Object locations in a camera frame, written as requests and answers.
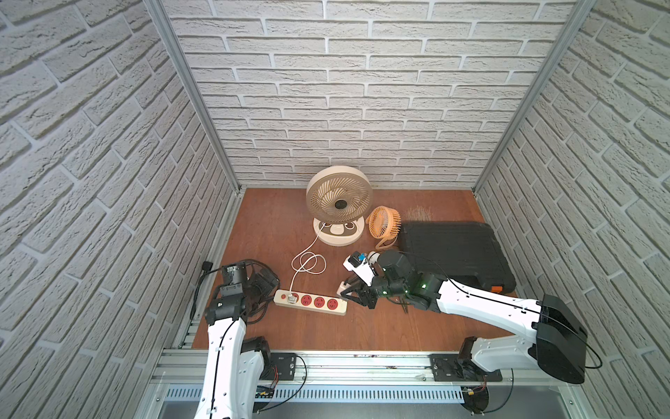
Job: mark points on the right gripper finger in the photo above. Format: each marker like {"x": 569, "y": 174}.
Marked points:
{"x": 356, "y": 284}
{"x": 354, "y": 297}

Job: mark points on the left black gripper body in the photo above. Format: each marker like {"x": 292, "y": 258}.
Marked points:
{"x": 260, "y": 285}

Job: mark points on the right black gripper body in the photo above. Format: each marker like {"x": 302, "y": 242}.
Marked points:
{"x": 379, "y": 288}

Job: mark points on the pink USB charger adapter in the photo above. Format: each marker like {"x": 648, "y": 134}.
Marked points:
{"x": 344, "y": 287}

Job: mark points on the beige red power strip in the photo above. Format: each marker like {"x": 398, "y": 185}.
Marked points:
{"x": 310, "y": 302}

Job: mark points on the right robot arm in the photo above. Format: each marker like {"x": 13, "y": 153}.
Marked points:
{"x": 542, "y": 334}

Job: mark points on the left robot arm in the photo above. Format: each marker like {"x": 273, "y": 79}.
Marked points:
{"x": 235, "y": 365}

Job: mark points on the white round adapter plug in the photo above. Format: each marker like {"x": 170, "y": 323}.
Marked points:
{"x": 372, "y": 257}

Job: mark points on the small orange desk fan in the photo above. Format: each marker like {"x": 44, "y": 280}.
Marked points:
{"x": 384, "y": 224}

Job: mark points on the large beige desk fan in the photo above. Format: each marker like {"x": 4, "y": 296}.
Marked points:
{"x": 339, "y": 198}

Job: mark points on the black tool case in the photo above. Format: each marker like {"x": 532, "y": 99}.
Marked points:
{"x": 467, "y": 252}

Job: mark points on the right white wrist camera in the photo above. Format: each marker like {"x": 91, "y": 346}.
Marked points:
{"x": 357, "y": 264}

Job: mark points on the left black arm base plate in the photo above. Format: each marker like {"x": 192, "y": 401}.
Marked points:
{"x": 282, "y": 367}

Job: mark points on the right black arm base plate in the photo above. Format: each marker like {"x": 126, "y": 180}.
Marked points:
{"x": 449, "y": 368}

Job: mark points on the aluminium front frame rail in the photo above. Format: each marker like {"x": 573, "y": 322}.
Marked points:
{"x": 342, "y": 367}

